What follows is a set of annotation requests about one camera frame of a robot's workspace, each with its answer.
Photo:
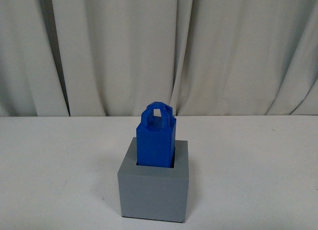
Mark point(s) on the blue plastic part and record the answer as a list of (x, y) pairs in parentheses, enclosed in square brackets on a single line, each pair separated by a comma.
[(156, 136)]

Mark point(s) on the gray cube base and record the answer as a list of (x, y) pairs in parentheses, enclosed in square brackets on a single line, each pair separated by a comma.
[(154, 193)]

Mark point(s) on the white curtain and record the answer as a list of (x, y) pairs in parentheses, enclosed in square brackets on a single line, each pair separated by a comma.
[(201, 57)]

